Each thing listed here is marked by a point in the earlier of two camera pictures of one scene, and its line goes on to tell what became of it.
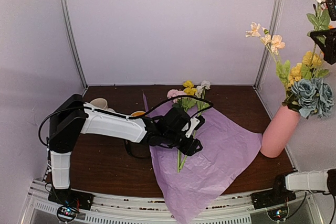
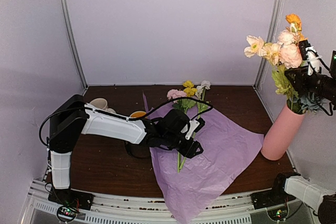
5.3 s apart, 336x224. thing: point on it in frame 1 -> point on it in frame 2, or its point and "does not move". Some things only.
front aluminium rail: (311, 208) does not move
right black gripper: (328, 50) -> (300, 84)
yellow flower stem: (189, 89) does not move
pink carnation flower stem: (184, 103) does not move
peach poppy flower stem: (275, 43) -> (256, 46)
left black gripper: (191, 147) does not move
